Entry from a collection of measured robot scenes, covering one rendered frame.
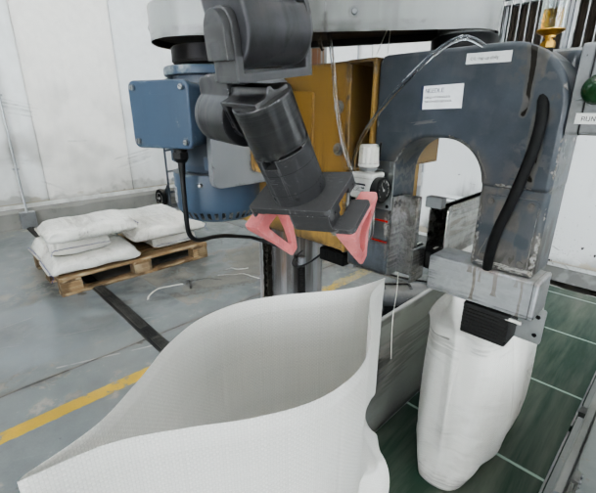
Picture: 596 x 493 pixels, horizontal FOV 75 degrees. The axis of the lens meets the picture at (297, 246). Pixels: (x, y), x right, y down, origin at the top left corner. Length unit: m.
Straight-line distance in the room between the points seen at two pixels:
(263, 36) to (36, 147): 5.11
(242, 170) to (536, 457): 1.10
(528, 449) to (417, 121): 1.03
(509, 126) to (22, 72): 5.16
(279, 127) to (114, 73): 5.34
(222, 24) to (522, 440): 1.29
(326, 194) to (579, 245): 3.07
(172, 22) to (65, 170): 4.88
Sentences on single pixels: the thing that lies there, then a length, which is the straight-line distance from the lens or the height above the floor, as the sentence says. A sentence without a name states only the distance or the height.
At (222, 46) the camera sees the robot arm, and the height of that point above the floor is 1.31.
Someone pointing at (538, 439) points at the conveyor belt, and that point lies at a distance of 1.41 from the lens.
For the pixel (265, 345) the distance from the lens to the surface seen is 0.55.
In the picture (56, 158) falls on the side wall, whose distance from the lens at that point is 5.44.
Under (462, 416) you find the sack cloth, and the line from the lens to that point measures 1.06.
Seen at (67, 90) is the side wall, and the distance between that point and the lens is 5.48.
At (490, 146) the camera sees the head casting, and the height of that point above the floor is 1.22.
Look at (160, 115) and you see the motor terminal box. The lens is 0.60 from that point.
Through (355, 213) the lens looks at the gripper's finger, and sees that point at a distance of 0.39.
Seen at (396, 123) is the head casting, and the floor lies 1.25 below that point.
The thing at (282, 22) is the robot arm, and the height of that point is 1.33.
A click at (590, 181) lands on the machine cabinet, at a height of 0.82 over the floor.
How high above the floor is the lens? 1.26
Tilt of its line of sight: 19 degrees down
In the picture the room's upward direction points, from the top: straight up
